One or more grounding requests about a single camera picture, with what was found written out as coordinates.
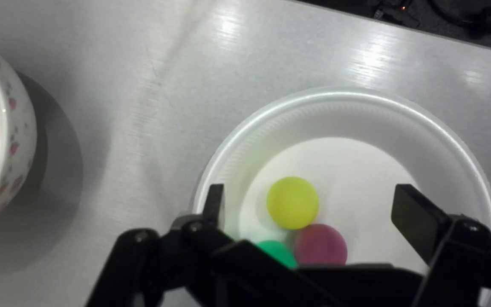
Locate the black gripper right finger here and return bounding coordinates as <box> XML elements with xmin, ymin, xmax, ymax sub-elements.
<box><xmin>390</xmin><ymin>185</ymin><xmax>451</xmax><ymax>265</ymax></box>

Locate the pink ball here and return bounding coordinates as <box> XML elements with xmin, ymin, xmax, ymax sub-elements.
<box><xmin>293</xmin><ymin>224</ymin><xmax>347</xmax><ymax>267</ymax></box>

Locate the yellow ball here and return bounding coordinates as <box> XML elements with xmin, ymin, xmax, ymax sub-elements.
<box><xmin>265</xmin><ymin>178</ymin><xmax>318</xmax><ymax>231</ymax></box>

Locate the green ball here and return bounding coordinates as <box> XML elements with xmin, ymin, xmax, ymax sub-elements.
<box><xmin>257</xmin><ymin>241</ymin><xmax>298</xmax><ymax>270</ymax></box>

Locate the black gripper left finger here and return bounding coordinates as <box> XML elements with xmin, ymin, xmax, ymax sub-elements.
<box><xmin>200</xmin><ymin>185</ymin><xmax>224</xmax><ymax>226</ymax></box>

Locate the white plastic plate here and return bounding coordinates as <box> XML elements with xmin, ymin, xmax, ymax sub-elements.
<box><xmin>192</xmin><ymin>89</ymin><xmax>491</xmax><ymax>274</ymax></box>

